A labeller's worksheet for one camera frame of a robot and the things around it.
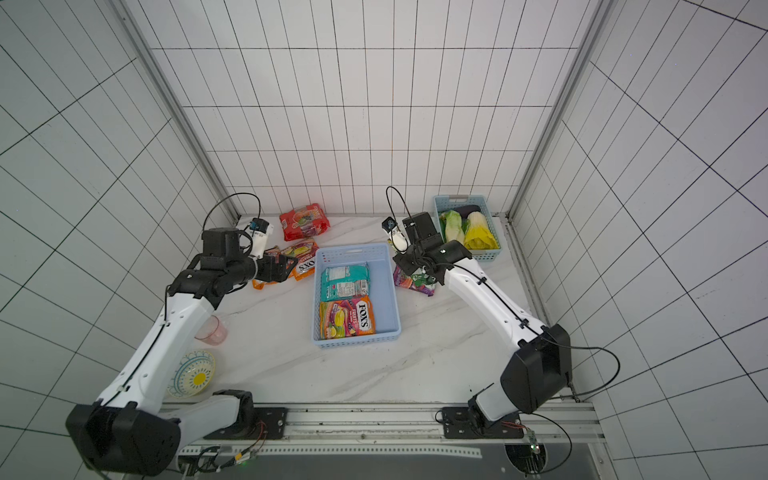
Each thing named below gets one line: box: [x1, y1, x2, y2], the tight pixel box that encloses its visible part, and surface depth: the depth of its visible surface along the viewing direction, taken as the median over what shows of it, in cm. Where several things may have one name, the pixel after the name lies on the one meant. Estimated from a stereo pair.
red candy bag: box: [279, 203, 330, 241], surface depth 115 cm
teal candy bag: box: [320, 262, 371, 302], surface depth 99 cm
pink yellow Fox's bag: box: [319, 295, 377, 339], surface depth 89 cm
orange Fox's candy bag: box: [280, 239, 320, 281], surface depth 109 cm
